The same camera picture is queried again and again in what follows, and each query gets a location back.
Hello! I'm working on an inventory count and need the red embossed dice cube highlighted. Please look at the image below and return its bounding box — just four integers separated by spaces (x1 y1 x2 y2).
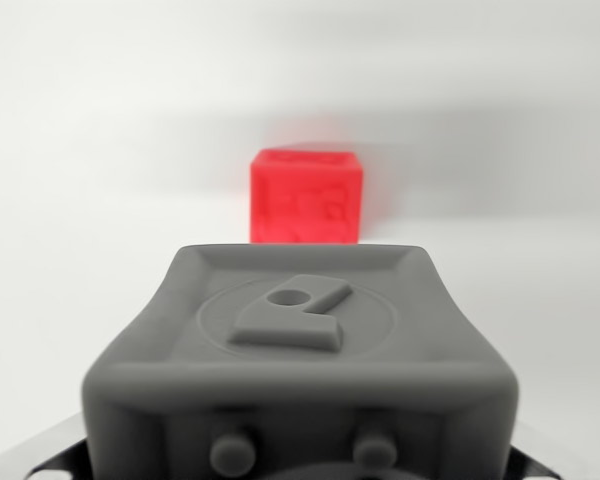
249 147 366 246

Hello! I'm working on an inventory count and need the black-padded silver gripper left finger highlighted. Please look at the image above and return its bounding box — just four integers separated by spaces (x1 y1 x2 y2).
0 411 92 480

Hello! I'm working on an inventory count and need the gray embossed dice cube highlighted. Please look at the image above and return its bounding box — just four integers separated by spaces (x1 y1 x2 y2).
79 242 522 480

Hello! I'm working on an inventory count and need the black-padded silver gripper right finger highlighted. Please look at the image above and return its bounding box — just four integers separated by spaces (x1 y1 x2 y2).
510 422 600 480

